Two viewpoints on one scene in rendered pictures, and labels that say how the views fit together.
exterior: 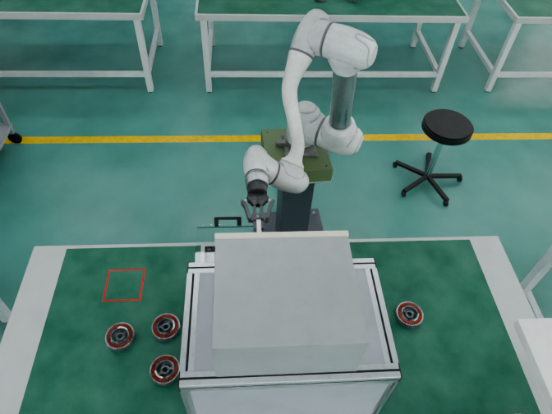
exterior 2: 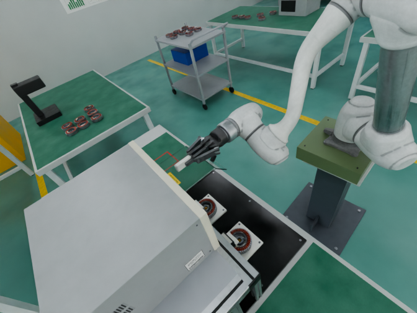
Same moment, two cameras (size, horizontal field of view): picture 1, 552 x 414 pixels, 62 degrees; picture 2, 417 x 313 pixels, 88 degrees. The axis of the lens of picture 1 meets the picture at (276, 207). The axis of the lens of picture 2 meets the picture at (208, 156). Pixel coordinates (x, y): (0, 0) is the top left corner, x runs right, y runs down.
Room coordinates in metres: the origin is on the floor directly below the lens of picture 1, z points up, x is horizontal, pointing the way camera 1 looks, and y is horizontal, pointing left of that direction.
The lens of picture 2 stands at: (0.87, -0.52, 1.78)
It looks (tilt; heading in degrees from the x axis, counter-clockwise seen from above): 44 degrees down; 67
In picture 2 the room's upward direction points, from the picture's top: 16 degrees counter-clockwise
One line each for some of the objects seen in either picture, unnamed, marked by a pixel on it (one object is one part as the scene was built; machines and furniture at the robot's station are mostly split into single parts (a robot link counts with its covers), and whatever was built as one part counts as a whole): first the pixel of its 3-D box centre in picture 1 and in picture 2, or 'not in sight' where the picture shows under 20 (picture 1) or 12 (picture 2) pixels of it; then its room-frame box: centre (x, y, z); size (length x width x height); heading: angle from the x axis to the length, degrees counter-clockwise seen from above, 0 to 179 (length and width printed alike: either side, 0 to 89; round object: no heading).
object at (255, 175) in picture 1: (256, 182); (227, 131); (1.24, 0.08, 1.21); 0.09 x 0.06 x 0.09; 96
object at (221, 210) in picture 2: not in sight; (206, 210); (1.04, 0.10, 0.78); 0.15 x 0.15 x 0.01; 6
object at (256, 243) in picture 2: not in sight; (239, 243); (1.06, -0.14, 0.78); 0.15 x 0.15 x 0.01; 6
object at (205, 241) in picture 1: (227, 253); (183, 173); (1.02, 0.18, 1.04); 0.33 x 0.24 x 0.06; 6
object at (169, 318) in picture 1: (166, 327); not in sight; (0.83, 0.41, 0.77); 0.11 x 0.11 x 0.04
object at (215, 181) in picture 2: not in sight; (220, 229); (1.04, -0.03, 0.76); 0.64 x 0.47 x 0.02; 96
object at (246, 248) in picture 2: not in sight; (239, 240); (1.06, -0.14, 0.80); 0.11 x 0.11 x 0.04
